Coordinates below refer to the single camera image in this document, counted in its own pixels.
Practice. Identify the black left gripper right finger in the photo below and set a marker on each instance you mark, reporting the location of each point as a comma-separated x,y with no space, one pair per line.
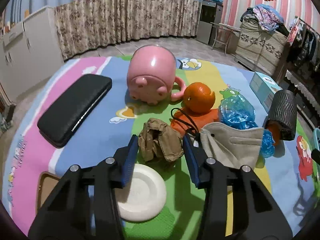
237,203

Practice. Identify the floral blue curtain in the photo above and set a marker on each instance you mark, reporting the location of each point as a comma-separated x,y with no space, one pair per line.
83,25

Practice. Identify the black ribbed cylinder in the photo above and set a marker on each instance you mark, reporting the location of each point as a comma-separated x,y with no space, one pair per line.
282,115

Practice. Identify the low bench with lace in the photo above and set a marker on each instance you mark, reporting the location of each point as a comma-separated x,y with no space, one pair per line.
303,89

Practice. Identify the grey water dispenser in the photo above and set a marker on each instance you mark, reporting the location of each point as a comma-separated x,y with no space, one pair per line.
210,14

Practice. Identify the colourful cartoon play mat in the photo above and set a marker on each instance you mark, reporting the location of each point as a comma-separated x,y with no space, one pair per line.
293,184

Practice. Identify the pile of clothes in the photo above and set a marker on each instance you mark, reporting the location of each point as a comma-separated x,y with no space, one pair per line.
268,19

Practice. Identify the small folding table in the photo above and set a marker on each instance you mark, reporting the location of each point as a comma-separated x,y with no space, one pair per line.
223,34

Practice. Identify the cabinet with knitted cover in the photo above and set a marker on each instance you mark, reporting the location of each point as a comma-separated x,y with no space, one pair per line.
258,50

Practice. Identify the orange plastic bag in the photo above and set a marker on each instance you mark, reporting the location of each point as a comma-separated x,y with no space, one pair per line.
183,119

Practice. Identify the clothes rack with garments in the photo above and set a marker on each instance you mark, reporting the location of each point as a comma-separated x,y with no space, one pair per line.
303,55

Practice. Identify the grey face mask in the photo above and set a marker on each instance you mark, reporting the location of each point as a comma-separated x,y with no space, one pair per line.
230,146

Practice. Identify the light blue plastic basket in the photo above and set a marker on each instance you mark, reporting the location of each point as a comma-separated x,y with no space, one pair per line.
316,138

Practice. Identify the pink pig mug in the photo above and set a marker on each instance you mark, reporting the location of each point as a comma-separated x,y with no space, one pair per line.
151,76

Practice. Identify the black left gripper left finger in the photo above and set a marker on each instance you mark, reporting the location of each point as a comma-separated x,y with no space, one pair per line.
83,203

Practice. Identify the blue tissue box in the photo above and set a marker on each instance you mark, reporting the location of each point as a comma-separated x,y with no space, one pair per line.
264,88

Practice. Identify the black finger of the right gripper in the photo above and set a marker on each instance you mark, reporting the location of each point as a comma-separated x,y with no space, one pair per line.
315,154

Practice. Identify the whole orange fruit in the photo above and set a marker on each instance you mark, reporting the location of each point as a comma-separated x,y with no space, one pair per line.
199,98

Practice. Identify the white round disc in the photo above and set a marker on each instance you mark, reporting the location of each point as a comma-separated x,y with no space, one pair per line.
143,197

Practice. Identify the black long wallet case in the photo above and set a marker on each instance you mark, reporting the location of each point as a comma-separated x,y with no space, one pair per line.
66,114

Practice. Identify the blue plastic bag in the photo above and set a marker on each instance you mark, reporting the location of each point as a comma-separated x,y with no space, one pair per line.
236,112

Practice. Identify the brown wooden tray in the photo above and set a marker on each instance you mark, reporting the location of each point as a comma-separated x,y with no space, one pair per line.
47,181

